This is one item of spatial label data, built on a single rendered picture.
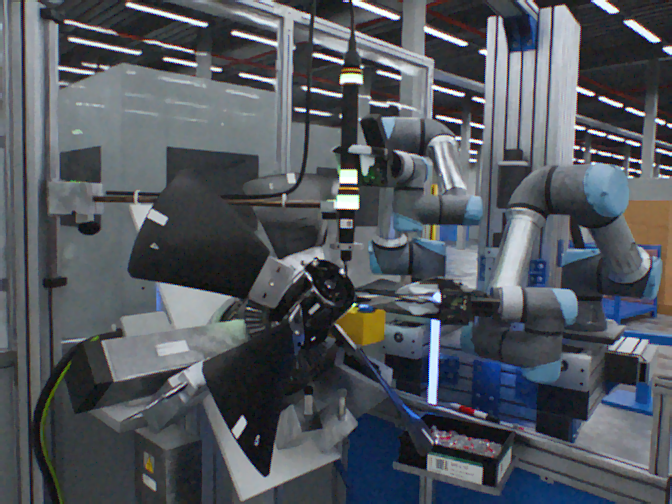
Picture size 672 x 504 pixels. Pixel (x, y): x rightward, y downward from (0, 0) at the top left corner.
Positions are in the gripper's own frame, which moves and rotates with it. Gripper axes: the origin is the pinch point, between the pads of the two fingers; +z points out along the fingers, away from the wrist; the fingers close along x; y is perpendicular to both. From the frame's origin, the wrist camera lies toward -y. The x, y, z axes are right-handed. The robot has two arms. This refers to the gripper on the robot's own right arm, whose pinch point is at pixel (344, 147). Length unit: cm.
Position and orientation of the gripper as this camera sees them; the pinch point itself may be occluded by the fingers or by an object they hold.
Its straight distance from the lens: 115.9
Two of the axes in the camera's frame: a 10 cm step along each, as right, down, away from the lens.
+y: -0.3, 10.0, 0.8
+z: -5.5, 0.5, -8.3
